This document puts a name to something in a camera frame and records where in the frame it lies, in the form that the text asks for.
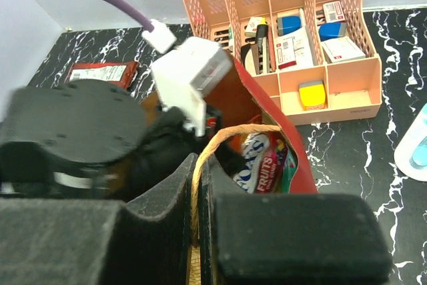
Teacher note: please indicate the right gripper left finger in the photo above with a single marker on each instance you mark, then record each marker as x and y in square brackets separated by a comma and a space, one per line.
[144, 241]

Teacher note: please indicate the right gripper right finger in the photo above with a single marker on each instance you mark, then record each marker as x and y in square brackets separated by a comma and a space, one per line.
[345, 239]

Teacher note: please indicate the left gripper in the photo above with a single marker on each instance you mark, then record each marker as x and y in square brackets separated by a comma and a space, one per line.
[167, 143]

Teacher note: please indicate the Fox's fruits candy bag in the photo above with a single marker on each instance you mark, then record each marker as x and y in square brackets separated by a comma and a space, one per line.
[270, 164]

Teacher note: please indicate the red brown paper bag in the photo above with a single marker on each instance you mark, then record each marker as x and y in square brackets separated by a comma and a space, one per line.
[267, 125]

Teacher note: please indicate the red chips bag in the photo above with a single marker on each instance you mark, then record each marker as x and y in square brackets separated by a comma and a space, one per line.
[120, 74]

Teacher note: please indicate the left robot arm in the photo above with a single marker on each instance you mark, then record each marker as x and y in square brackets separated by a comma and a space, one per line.
[91, 139]

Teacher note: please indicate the black yellow marker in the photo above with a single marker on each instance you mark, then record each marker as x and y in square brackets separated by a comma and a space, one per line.
[260, 50]

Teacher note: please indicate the yellow grey small box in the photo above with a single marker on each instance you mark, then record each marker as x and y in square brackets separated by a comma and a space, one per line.
[312, 95]

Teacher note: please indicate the white blue box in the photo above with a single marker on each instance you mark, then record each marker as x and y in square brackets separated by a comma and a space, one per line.
[292, 46]

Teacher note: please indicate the peach plastic file organizer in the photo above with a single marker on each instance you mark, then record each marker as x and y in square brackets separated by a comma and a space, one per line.
[324, 66]

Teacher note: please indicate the light blue packaged item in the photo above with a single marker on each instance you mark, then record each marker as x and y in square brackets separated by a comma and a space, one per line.
[410, 154]

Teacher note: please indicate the white red label box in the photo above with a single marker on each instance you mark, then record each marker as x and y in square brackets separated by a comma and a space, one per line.
[337, 46]

